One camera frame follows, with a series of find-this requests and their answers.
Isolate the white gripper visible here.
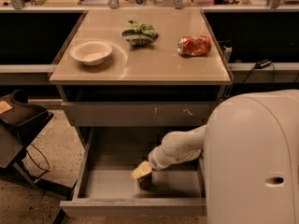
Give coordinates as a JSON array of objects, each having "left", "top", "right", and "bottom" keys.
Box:
[{"left": 131, "top": 146, "right": 175, "bottom": 179}]

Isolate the orange soda can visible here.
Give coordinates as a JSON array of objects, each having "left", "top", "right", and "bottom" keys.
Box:
[{"left": 137, "top": 173, "right": 152, "bottom": 189}]

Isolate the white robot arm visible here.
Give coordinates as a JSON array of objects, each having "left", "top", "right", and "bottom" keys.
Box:
[{"left": 132, "top": 90, "right": 299, "bottom": 224}]

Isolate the open grey middle drawer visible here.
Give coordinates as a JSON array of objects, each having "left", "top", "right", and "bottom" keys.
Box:
[{"left": 61, "top": 127, "right": 206, "bottom": 217}]

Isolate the closed grey top drawer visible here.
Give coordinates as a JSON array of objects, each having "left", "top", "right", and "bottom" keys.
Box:
[{"left": 62, "top": 102, "right": 216, "bottom": 127}]

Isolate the grey drawer cabinet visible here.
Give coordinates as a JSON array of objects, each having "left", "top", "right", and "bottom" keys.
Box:
[{"left": 50, "top": 7, "right": 233, "bottom": 142}]

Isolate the crushed orange can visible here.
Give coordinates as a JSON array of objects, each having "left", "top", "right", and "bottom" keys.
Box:
[{"left": 178, "top": 35, "right": 211, "bottom": 56}]

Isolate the white paper bowl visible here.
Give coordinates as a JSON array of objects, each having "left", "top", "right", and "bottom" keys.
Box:
[{"left": 69, "top": 40, "right": 112, "bottom": 66}]

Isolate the black chair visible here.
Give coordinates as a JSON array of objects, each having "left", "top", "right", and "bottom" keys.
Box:
[{"left": 0, "top": 90, "right": 72, "bottom": 197}]

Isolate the green chip bag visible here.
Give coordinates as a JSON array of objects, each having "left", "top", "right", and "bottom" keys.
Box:
[{"left": 121, "top": 20, "right": 159, "bottom": 47}]

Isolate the black power adapter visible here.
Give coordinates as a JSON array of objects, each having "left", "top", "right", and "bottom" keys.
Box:
[{"left": 254, "top": 59, "right": 272, "bottom": 69}]

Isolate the black floor cable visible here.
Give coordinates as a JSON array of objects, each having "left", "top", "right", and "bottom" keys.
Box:
[{"left": 25, "top": 143, "right": 50, "bottom": 175}]

